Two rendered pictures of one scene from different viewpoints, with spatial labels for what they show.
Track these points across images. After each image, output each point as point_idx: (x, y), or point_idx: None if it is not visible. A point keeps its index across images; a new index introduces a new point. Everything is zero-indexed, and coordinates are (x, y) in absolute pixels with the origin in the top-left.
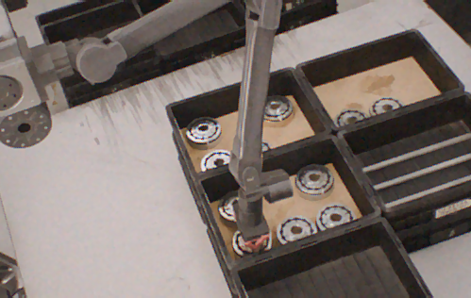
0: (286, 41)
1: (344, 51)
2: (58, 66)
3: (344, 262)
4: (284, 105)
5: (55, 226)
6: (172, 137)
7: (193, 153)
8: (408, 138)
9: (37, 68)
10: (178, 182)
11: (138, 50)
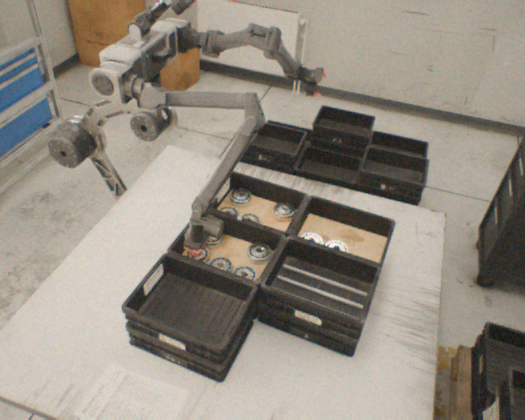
0: (344, 194)
1: (343, 205)
2: (134, 88)
3: (226, 298)
4: (289, 211)
5: (149, 196)
6: None
7: (226, 203)
8: (332, 271)
9: (123, 82)
10: None
11: (175, 104)
